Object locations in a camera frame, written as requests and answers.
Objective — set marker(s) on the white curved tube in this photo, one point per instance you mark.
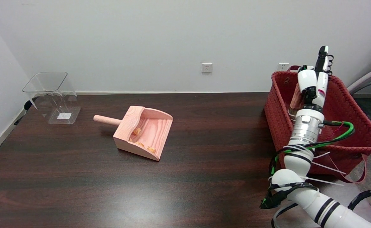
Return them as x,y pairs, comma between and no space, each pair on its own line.
367,77

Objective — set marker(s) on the red-brown woven storage basket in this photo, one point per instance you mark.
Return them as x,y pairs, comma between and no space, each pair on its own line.
347,104

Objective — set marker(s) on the dark grey curved tube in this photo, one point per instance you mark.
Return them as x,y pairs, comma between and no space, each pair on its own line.
370,84

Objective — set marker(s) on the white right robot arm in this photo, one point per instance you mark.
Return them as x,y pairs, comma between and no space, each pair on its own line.
305,129

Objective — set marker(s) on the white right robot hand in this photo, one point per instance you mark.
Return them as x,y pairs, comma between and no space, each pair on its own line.
313,82

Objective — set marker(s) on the white wall outlet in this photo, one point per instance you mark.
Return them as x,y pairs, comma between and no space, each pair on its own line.
283,66
206,67

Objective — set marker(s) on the pink wooden dustpan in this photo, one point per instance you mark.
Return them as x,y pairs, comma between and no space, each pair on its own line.
156,126

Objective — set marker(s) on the clear plastic container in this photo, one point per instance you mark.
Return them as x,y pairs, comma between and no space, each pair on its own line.
50,95

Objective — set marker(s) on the orange crumb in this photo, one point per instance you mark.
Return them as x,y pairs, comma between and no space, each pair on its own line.
152,149
140,144
137,130

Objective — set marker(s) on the white label sticker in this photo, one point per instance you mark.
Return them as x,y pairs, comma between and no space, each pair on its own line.
64,116

